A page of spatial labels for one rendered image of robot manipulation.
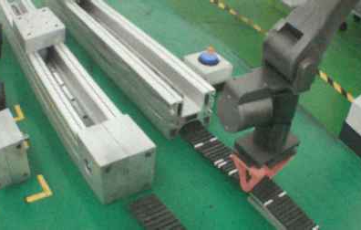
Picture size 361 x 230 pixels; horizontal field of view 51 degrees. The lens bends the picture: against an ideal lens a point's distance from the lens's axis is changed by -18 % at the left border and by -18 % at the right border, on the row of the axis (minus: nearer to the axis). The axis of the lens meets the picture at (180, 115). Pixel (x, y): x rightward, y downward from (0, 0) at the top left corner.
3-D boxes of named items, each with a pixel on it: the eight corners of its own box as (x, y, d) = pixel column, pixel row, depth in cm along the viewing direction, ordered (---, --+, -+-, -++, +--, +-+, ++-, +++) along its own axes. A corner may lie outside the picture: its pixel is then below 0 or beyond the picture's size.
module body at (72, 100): (126, 155, 81) (127, 118, 75) (79, 172, 76) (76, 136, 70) (22, 10, 130) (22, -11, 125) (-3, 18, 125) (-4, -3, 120)
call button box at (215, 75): (230, 88, 101) (233, 64, 97) (195, 99, 96) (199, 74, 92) (208, 70, 106) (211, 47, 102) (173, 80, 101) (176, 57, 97)
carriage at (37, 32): (65, 51, 97) (66, 26, 93) (25, 65, 91) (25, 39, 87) (46, 27, 107) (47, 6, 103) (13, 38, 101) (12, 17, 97)
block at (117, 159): (165, 182, 76) (169, 141, 70) (103, 205, 70) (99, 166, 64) (137, 151, 82) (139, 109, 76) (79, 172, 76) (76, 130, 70)
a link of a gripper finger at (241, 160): (222, 182, 74) (232, 141, 68) (252, 167, 77) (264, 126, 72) (247, 206, 70) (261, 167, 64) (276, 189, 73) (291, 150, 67)
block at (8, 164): (42, 173, 74) (35, 134, 68) (-6, 192, 68) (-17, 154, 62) (24, 141, 79) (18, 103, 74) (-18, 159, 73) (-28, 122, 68)
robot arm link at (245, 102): (319, 59, 55) (282, 31, 61) (259, 71, 50) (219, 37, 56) (303, 128, 62) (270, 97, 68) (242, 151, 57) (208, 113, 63)
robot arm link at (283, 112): (309, 87, 60) (286, 66, 64) (276, 95, 57) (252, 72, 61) (299, 123, 65) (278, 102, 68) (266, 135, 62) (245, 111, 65)
